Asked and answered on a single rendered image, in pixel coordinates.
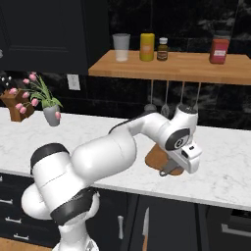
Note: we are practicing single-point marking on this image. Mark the pink tulips in grey pot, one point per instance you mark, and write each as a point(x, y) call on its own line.
point(51, 114)

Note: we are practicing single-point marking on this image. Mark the hanging grey ladle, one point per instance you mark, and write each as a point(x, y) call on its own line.
point(150, 107)

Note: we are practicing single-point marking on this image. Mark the clear glass cup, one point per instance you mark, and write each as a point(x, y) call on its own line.
point(121, 47)

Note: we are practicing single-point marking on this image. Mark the dark drawer front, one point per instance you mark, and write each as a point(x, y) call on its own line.
point(36, 240)
point(14, 197)
point(29, 224)

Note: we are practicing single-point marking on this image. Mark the yellow bottle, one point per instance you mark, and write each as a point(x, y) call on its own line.
point(147, 47)

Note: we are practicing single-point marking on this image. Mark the round brown cutting board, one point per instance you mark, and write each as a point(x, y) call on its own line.
point(156, 160)

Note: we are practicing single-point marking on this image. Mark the dark wall cupboard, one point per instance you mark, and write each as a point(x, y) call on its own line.
point(45, 32)

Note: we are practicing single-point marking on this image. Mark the hanging grey utensil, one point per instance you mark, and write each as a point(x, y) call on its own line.
point(182, 93)
point(197, 94)

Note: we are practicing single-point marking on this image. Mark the small brown bottle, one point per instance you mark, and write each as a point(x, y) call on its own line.
point(162, 50)

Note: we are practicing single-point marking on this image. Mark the wooden wall shelf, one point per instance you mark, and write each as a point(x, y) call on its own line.
point(183, 68)

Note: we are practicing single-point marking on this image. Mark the wooden knife block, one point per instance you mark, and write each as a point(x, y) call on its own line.
point(18, 108)

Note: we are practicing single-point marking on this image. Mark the white wall socket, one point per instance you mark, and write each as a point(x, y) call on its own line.
point(73, 82)

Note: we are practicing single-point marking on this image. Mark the red jar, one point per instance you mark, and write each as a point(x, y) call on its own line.
point(219, 50)

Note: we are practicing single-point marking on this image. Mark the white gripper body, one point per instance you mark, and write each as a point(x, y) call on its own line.
point(191, 165)

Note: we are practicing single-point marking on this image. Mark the dark dishwasher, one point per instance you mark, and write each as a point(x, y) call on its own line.
point(228, 241)

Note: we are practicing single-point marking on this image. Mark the dark cupboard door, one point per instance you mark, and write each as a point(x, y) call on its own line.
point(109, 222)
point(173, 225)

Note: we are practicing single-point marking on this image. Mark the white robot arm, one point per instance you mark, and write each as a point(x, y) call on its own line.
point(101, 157)

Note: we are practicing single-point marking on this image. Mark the hanging grey spoon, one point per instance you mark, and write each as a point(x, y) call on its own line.
point(165, 109)

